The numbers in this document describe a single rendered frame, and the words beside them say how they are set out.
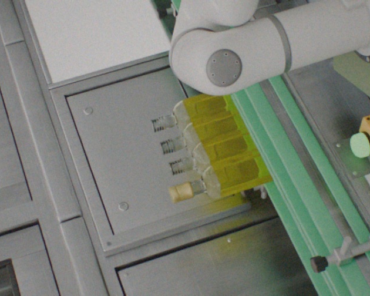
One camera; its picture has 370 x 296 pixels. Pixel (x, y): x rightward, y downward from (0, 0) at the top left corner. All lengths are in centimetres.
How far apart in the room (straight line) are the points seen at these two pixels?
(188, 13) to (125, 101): 61
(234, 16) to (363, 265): 48
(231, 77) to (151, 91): 72
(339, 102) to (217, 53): 42
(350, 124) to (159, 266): 51
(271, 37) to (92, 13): 93
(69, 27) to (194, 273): 75
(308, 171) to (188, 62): 37
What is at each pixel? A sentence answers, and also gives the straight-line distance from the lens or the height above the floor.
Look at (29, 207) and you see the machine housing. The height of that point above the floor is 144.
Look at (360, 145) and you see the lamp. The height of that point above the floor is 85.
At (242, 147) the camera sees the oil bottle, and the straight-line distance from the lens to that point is 157.
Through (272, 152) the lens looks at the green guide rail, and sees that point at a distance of 153.
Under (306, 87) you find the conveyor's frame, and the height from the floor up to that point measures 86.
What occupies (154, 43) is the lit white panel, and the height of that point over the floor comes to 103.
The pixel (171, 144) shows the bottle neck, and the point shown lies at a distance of 160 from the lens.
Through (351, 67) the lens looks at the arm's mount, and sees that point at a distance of 139.
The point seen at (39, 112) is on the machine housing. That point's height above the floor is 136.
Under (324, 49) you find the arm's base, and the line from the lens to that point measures 123.
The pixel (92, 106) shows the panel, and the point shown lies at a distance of 185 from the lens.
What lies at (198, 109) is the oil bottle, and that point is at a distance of 162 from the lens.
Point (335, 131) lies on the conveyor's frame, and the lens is 146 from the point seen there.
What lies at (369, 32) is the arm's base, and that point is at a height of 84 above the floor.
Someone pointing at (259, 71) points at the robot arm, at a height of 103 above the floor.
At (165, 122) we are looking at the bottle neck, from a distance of 162.
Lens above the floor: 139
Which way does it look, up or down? 11 degrees down
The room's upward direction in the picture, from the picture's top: 107 degrees counter-clockwise
